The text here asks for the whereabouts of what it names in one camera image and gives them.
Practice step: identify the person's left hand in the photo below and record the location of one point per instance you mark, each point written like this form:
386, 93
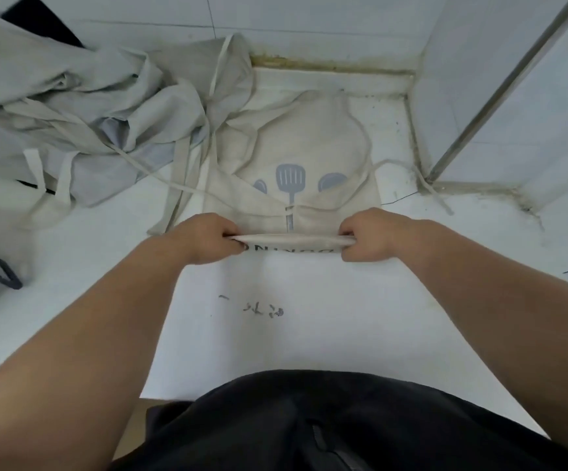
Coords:
203, 237

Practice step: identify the person's right hand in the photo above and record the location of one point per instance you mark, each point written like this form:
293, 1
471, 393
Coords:
372, 235

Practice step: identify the person's left fingers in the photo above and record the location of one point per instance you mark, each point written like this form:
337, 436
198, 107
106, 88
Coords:
234, 240

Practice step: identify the person's right fingers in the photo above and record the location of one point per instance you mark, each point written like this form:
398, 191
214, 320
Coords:
350, 237

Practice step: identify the beige apron with utensil print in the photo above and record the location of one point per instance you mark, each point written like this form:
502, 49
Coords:
303, 156

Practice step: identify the person's left forearm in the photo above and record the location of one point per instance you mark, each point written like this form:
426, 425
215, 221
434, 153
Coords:
82, 353

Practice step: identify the person's right forearm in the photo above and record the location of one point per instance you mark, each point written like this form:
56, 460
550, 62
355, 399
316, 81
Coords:
509, 318

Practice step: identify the person's black clothing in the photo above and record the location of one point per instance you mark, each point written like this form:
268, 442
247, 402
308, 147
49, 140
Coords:
342, 421

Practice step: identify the pile of grey aprons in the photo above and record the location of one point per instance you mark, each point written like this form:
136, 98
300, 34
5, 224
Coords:
92, 117

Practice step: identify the metal door frame strip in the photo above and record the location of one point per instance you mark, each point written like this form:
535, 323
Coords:
504, 88

